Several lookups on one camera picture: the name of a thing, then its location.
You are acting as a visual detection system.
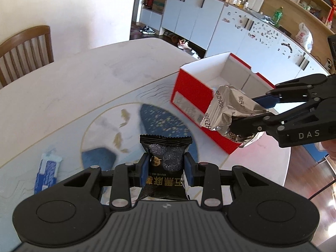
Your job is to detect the red cardboard box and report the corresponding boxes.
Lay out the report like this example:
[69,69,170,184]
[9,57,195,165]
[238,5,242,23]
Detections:
[170,52,276,155]

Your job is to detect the green plastic bottle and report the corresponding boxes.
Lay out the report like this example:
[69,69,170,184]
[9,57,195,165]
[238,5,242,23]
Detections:
[272,7,285,27]

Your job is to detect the white cabinet with black handles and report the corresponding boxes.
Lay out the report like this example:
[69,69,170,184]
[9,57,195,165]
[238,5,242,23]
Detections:
[161,0,226,51]

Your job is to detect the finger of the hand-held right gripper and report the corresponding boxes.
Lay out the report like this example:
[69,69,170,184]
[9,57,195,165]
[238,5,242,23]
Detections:
[230,98,323,137]
[251,73,328,110]

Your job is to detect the wooden chair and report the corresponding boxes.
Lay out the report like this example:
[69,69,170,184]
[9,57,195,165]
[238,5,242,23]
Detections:
[0,25,54,88]

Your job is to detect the white red-printed plastic bag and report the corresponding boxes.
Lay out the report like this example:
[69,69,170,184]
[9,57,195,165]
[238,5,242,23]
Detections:
[296,22,314,52]

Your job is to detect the black snack packet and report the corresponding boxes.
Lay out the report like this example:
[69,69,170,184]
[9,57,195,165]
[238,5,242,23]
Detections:
[139,134,193,200]

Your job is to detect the person's right hand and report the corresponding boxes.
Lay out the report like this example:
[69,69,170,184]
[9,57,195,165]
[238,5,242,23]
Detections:
[322,140,336,163]

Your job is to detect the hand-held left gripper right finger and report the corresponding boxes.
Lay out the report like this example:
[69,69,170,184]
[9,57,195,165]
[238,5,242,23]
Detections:
[184,153,275,210]

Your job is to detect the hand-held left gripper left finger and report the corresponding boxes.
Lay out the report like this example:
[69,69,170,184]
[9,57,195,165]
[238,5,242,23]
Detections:
[62,153,151,210]

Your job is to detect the marble desktop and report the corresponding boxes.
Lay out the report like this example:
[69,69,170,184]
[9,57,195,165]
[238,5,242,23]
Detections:
[0,37,292,216]

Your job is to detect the brown cardboard box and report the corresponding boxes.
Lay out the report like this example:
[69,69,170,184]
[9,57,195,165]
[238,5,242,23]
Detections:
[153,0,168,14]

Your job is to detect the black sneakers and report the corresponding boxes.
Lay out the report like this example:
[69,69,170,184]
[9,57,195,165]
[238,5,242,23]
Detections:
[139,25,157,35]

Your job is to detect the pair of light shoes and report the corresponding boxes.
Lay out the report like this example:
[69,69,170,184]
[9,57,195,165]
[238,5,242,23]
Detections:
[177,39,200,59]

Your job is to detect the silver foil snack packet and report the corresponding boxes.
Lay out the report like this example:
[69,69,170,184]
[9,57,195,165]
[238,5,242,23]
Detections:
[199,84,269,149]

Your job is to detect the blue tissue pack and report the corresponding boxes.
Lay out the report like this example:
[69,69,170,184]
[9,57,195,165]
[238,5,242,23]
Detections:
[34,150,63,195]

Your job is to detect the white cabinet with stickers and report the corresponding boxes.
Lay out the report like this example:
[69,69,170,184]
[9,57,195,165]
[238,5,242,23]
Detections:
[205,4,332,77]

